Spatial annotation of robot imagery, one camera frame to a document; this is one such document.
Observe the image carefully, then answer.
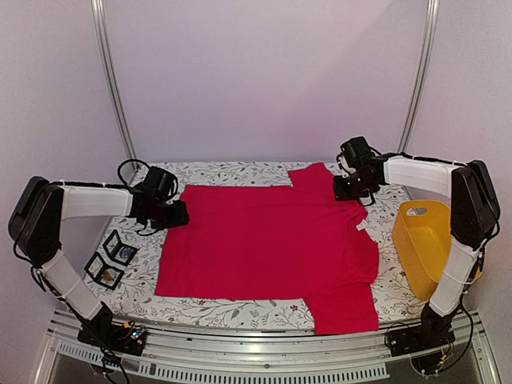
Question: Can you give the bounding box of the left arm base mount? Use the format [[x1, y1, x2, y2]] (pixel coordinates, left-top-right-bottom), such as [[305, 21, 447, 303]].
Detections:
[[78, 321, 147, 357]]

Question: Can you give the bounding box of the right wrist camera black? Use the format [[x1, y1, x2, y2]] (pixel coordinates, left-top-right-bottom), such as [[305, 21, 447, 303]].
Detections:
[[340, 136, 376, 170]]

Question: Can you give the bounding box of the aluminium frame post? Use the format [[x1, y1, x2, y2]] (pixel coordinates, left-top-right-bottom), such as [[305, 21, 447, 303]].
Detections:
[[90, 0, 138, 159], [397, 0, 440, 152]]

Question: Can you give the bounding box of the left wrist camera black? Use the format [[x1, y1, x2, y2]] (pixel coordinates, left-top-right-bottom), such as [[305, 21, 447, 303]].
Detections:
[[138, 166, 178, 202]]

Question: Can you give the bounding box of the red polo shirt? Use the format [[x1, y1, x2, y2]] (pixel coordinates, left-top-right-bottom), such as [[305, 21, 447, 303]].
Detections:
[[155, 163, 379, 335]]

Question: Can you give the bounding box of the right aluminium frame post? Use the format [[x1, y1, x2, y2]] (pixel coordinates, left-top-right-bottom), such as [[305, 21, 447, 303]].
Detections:
[[397, 0, 440, 152]]

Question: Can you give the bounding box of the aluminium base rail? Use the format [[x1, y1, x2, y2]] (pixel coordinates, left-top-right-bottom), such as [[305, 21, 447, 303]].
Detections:
[[34, 310, 502, 383]]

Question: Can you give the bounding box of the brooch box with orange brooch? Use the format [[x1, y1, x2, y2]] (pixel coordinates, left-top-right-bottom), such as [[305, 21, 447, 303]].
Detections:
[[84, 252, 124, 290]]

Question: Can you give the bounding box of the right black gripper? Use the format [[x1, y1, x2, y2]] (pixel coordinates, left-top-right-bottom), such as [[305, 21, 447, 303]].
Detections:
[[332, 172, 374, 202]]

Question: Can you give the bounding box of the yellow plastic basket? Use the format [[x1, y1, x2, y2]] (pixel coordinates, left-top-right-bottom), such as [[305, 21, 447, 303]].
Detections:
[[392, 200, 486, 316]]

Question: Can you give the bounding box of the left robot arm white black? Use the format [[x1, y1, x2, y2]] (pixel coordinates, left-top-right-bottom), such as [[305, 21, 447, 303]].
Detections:
[[8, 176, 190, 347]]

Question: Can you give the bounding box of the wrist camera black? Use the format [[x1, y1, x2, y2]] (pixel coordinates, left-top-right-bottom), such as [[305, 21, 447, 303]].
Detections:
[[138, 166, 178, 202], [340, 136, 376, 170]]

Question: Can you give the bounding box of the white shirt neck label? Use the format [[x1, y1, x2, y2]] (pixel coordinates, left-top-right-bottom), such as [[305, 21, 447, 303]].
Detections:
[[356, 219, 368, 231]]

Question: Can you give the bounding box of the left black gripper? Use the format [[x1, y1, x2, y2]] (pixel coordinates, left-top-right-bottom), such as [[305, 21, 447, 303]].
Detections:
[[145, 200, 190, 231]]

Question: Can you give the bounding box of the left aluminium frame post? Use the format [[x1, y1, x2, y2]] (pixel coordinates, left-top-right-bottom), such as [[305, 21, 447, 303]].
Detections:
[[90, 0, 138, 159]]

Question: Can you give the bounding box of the left black looped cable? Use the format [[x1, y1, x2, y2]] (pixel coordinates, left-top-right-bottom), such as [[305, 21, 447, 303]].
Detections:
[[116, 158, 151, 189]]

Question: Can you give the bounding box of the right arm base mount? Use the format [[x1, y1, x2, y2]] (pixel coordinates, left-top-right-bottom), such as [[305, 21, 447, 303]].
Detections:
[[384, 320, 455, 357]]

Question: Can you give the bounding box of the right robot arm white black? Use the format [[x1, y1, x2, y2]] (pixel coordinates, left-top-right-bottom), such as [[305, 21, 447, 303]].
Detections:
[[334, 148, 501, 349]]

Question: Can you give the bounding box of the brooch box with blue brooch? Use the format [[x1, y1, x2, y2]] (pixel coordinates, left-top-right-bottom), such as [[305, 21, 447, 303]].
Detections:
[[102, 230, 138, 266]]

